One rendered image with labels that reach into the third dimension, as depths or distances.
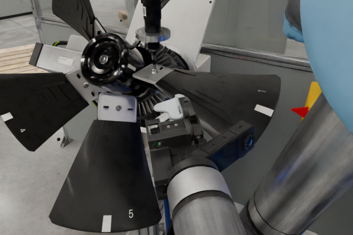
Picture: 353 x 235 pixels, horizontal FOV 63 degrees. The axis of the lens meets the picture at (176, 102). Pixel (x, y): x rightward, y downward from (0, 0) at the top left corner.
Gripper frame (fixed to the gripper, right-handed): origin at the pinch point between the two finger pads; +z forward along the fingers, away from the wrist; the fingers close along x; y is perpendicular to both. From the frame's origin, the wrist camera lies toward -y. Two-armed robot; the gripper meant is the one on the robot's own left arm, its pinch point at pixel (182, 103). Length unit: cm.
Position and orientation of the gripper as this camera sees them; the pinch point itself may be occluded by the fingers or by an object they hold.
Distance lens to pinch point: 54.2
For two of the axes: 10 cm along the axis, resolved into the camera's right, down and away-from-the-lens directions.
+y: -9.8, 1.8, -0.9
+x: 1.1, 8.4, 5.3
